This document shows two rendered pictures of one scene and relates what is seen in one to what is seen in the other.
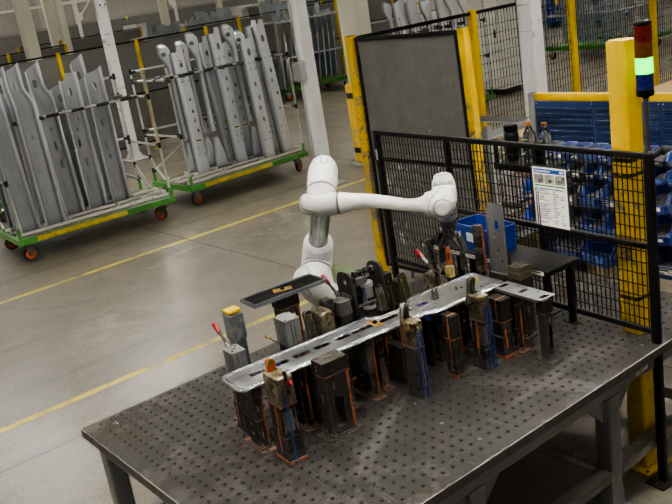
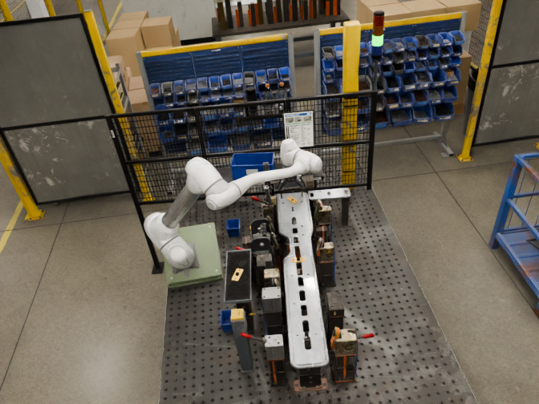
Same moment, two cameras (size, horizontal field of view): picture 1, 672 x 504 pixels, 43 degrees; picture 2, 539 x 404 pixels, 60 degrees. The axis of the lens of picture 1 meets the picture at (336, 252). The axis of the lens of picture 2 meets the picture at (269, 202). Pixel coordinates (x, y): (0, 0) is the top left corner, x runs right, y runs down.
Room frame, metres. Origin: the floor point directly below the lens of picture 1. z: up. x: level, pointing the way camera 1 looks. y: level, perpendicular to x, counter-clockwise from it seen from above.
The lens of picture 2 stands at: (2.42, 1.60, 3.00)
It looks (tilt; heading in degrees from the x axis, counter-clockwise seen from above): 38 degrees down; 303
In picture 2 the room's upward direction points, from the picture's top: 6 degrees counter-clockwise
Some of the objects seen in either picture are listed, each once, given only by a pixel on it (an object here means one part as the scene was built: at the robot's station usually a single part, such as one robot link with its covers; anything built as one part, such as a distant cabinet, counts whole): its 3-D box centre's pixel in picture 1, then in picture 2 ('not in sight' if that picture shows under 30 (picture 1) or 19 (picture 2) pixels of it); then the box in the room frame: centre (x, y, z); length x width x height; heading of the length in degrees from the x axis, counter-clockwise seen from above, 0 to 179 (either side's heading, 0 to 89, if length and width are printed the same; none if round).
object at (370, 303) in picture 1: (367, 316); (264, 257); (3.62, -0.09, 0.94); 0.18 x 0.13 x 0.49; 122
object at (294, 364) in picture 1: (372, 326); (299, 262); (3.38, -0.10, 1.00); 1.38 x 0.22 x 0.02; 122
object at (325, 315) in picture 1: (327, 350); (274, 295); (3.45, 0.10, 0.89); 0.13 x 0.11 x 0.38; 32
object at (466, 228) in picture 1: (484, 234); (253, 166); (4.08, -0.75, 1.09); 0.30 x 0.17 x 0.13; 26
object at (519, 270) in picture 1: (522, 300); (308, 198); (3.67, -0.81, 0.88); 0.08 x 0.08 x 0.36; 32
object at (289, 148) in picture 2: (444, 190); (290, 151); (3.63, -0.51, 1.47); 0.13 x 0.11 x 0.16; 168
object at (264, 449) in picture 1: (254, 412); (310, 369); (3.07, 0.42, 0.84); 0.18 x 0.06 x 0.29; 32
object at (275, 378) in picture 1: (285, 415); (345, 355); (2.93, 0.29, 0.88); 0.15 x 0.11 x 0.36; 32
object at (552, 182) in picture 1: (551, 197); (298, 129); (3.84, -1.04, 1.30); 0.23 x 0.02 x 0.31; 32
